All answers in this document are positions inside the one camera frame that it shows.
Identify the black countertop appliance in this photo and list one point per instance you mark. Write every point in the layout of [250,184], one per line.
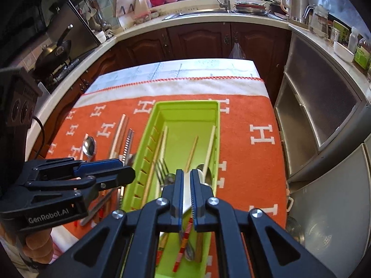
[18,101]

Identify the steel fork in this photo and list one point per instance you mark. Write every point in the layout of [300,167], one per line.
[162,170]

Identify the stainless steel splash panel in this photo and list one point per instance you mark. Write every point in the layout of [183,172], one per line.
[78,29]

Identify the black range hood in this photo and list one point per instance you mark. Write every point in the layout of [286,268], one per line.
[23,11]

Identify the glass jar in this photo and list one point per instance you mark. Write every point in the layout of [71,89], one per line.
[336,36]

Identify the twisted metal chopstick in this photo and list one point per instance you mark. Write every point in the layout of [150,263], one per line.
[126,146]
[130,146]

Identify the grey appliance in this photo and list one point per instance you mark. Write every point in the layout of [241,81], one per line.
[333,208]

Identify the blue white tablecloth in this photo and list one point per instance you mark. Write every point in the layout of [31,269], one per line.
[203,66]

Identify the orange printed blanket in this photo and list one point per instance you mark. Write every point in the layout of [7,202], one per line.
[249,179]

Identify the brown wooden chopstick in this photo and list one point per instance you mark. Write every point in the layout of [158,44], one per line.
[121,136]
[117,136]

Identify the white kitchen countertop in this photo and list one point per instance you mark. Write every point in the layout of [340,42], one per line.
[139,29]

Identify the hanging plastic bag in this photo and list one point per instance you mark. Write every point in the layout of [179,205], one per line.
[237,52]

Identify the white plastic bottle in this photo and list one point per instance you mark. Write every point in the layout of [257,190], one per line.
[352,39]

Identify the round metal pan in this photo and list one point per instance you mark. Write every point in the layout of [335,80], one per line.
[294,230]

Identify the white cutting board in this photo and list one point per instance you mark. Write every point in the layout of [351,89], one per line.
[127,5]

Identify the large steel spoon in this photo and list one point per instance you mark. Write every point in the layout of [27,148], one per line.
[89,147]

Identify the red basin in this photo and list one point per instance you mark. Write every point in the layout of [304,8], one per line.
[158,0]

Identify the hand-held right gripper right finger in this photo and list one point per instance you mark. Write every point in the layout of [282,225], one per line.
[196,197]

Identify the metal frosted door cabinet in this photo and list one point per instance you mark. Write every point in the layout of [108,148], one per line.
[318,98]

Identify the steel electric kettle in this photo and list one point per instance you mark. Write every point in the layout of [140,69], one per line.
[295,5]

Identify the steel sink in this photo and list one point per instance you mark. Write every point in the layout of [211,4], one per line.
[197,14]

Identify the small steel spoon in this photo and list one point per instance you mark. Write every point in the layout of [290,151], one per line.
[169,179]

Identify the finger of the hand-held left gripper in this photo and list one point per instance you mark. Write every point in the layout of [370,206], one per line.
[121,176]
[98,166]

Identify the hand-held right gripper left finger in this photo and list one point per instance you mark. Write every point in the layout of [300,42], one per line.
[179,197]

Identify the glass pitcher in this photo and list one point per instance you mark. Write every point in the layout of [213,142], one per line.
[317,23]

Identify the brown wooden cabinets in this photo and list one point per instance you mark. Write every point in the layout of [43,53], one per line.
[197,40]

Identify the green label bottle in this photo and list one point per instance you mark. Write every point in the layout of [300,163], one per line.
[362,56]

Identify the black wok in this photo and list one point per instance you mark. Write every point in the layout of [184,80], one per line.
[53,55]

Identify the gas stove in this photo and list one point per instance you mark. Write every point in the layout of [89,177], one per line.
[69,69]

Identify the person's left hand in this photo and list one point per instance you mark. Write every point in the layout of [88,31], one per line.
[37,246]

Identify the green plastic utensil tray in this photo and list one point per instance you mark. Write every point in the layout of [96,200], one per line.
[188,113]

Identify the pink lidded bowl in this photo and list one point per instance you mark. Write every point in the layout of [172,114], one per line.
[142,18]

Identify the stack of dishes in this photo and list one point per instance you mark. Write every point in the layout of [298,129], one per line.
[250,7]

